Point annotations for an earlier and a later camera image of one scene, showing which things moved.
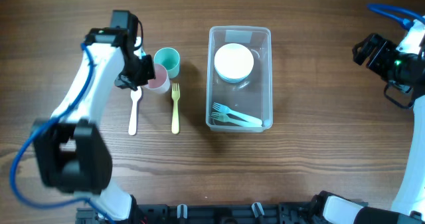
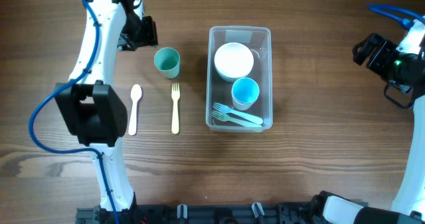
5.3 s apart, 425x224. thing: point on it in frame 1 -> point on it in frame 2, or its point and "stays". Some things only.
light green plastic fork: (222, 117) stays
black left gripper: (140, 72) -> (146, 32)
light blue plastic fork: (226, 109) stays
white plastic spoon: (135, 96) stays
